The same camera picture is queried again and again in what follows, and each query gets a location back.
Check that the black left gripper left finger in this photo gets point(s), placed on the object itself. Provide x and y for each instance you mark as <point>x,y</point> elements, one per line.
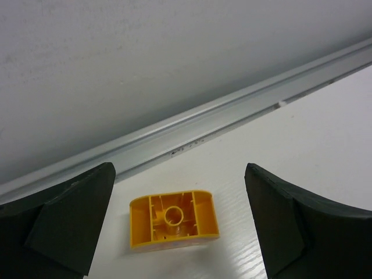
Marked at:
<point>54,233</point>

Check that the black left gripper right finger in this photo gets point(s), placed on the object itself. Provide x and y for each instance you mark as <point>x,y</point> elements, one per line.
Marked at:
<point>304,235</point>

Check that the yellow curved lego brick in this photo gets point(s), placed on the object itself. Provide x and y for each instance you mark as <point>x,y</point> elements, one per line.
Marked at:
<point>172,220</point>

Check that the aluminium frame rail back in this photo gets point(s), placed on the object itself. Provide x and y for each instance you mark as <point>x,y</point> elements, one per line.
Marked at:
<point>178,133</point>

